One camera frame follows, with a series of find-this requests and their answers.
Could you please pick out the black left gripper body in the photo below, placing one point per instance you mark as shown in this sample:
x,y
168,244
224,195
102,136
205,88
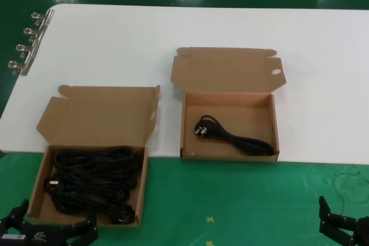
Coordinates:
x,y
37,236

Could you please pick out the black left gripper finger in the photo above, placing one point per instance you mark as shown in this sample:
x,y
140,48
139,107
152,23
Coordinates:
x,y
92,224
18,210

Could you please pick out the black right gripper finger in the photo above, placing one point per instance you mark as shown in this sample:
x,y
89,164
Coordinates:
x,y
324,208

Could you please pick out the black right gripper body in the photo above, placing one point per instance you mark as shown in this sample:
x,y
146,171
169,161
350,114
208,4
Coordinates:
x,y
363,228

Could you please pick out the open brown cardboard box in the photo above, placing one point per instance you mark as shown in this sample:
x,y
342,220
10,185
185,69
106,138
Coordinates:
x,y
230,73

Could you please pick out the green table cloth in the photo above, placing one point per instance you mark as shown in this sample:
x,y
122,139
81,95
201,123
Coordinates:
x,y
230,200

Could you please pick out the flat cardboard piece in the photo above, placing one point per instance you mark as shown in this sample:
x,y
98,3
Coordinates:
x,y
109,113

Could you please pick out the metal binder clip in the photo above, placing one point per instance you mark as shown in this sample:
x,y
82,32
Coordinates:
x,y
43,17
23,66
36,33
29,49

